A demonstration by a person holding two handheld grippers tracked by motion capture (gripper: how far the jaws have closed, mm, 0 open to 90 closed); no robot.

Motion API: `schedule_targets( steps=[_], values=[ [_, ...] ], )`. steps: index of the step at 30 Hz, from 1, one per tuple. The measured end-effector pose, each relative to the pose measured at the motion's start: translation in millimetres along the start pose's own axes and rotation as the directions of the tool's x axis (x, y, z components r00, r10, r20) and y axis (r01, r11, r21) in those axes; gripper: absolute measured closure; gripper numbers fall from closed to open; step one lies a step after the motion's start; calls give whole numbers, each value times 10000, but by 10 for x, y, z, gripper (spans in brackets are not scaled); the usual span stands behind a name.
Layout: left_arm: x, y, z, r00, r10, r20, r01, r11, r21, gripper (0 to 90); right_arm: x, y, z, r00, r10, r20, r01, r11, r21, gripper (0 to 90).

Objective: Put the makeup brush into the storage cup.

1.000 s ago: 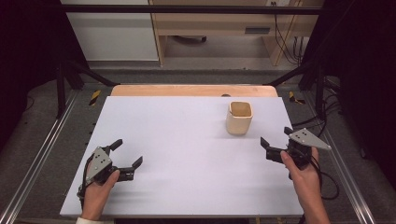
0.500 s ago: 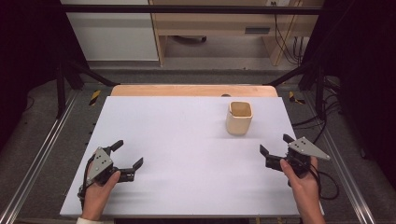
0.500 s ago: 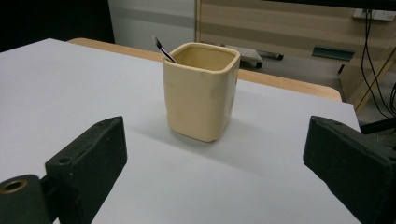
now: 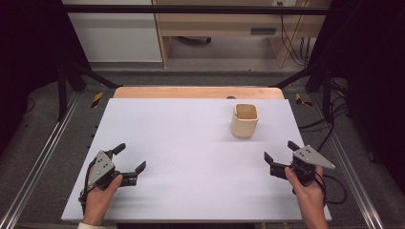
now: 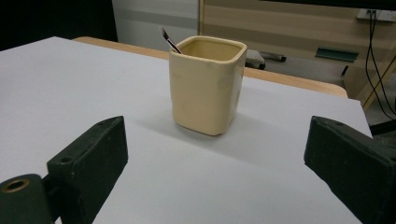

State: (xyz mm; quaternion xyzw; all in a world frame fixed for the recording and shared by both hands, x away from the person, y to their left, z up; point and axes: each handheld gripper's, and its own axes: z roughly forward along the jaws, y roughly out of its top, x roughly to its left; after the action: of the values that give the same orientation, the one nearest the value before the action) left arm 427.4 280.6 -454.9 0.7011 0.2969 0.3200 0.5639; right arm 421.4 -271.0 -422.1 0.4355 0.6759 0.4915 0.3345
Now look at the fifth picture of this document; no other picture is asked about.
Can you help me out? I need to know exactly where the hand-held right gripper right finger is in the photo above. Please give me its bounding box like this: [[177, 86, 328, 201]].
[[304, 115, 396, 224]]

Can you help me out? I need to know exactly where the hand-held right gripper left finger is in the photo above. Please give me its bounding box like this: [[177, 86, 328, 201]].
[[46, 115, 129, 224]]

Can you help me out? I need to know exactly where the cream square ceramic cup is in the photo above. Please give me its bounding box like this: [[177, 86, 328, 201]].
[[168, 35, 248, 137]]

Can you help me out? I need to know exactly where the black makeup brush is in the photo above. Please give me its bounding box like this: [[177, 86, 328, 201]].
[[159, 26, 183, 55]]

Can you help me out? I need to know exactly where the dark green tray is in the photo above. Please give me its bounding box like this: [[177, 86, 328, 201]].
[[315, 47, 360, 63]]

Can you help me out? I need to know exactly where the grey and black cylinder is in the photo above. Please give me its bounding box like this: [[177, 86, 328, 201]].
[[260, 50, 288, 63]]

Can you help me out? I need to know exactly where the grey and black caster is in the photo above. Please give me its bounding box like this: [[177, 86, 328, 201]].
[[244, 49, 266, 71]]

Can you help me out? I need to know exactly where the black curtain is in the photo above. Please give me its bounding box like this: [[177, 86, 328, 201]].
[[0, 0, 119, 52]]

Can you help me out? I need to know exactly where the white power strip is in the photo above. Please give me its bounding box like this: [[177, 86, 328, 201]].
[[356, 8, 396, 22]]

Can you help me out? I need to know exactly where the light wooden desk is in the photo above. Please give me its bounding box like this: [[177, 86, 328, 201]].
[[198, 0, 396, 101]]

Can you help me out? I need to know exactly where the black horizontal bar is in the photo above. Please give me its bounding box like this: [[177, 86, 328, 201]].
[[261, 0, 396, 12]]

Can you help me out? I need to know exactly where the black cable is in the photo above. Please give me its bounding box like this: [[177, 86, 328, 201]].
[[364, 10, 396, 121], [372, 11, 396, 108]]

